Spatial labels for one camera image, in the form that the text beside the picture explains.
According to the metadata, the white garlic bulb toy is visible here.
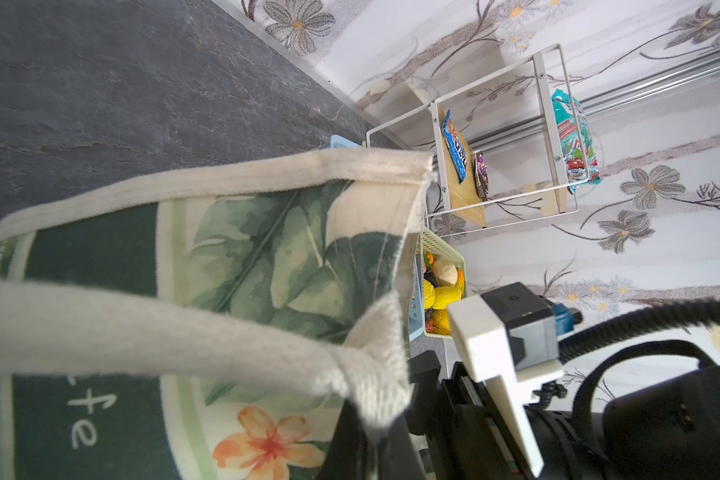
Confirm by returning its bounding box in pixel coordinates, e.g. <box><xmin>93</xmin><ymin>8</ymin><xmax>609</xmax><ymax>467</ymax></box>
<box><xmin>431</xmin><ymin>259</ymin><xmax>459</xmax><ymax>287</ymax></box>

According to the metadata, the canvas tote bag floral print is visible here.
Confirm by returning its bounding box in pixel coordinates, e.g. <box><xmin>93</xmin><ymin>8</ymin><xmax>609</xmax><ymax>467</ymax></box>
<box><xmin>0</xmin><ymin>148</ymin><xmax>432</xmax><ymax>479</ymax></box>

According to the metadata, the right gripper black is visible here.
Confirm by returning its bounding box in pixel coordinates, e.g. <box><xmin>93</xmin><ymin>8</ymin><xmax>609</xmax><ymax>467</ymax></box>
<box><xmin>316</xmin><ymin>351</ymin><xmax>582</xmax><ymax>480</ymax></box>

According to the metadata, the orange mango toy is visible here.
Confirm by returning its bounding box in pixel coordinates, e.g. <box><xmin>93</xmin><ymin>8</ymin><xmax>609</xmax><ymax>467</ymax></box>
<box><xmin>429</xmin><ymin>309</ymin><xmax>451</xmax><ymax>336</ymax></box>

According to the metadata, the white wire wooden shelf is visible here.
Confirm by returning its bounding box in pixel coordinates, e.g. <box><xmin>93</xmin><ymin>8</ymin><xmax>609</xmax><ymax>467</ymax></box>
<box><xmin>363</xmin><ymin>44</ymin><xmax>579</xmax><ymax>233</ymax></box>

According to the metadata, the purple candy bag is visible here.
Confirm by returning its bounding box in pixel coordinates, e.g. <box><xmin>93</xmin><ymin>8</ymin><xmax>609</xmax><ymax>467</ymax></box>
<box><xmin>474</xmin><ymin>151</ymin><xmax>490</xmax><ymax>201</ymax></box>

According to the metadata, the blue candy bag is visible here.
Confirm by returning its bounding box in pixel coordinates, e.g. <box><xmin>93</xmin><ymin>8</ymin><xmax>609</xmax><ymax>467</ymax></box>
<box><xmin>441</xmin><ymin>110</ymin><xmax>468</xmax><ymax>183</ymax></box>

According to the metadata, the teal snack packet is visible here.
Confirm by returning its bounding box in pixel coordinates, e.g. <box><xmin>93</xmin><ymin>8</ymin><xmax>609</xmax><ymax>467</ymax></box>
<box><xmin>551</xmin><ymin>89</ymin><xmax>601</xmax><ymax>193</ymax></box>

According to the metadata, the blue plastic basket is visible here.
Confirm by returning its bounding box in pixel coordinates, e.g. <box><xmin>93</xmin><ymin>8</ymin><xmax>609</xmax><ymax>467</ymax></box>
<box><xmin>329</xmin><ymin>134</ymin><xmax>427</xmax><ymax>342</ymax></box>

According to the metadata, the yellow lemon toy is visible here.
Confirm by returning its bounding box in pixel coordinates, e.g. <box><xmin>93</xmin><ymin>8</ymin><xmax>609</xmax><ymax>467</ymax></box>
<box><xmin>423</xmin><ymin>280</ymin><xmax>437</xmax><ymax>311</ymax></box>

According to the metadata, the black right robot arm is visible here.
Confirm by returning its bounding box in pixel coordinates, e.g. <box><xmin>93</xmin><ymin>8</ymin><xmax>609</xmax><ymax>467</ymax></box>
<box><xmin>406</xmin><ymin>283</ymin><xmax>720</xmax><ymax>479</ymax></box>

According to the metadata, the green plastic basket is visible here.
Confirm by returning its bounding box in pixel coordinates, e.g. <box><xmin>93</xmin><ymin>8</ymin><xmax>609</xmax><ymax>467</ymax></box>
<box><xmin>416</xmin><ymin>228</ymin><xmax>466</xmax><ymax>338</ymax></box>

